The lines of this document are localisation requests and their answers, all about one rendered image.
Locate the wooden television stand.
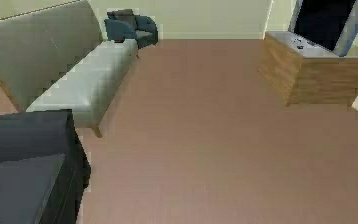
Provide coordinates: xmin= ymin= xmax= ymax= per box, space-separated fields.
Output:
xmin=257 ymin=30 xmax=358 ymax=108

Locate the blue armchair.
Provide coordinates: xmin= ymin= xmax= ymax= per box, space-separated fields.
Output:
xmin=103 ymin=8 xmax=159 ymax=50

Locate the brown cushion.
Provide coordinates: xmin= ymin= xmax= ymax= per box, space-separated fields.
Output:
xmin=112 ymin=8 xmax=138 ymax=30

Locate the grey sofa with wooden legs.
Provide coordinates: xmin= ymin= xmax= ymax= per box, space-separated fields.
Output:
xmin=0 ymin=0 xmax=140 ymax=139

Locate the grey framed television set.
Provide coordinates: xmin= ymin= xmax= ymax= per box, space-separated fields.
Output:
xmin=287 ymin=0 xmax=358 ymax=58

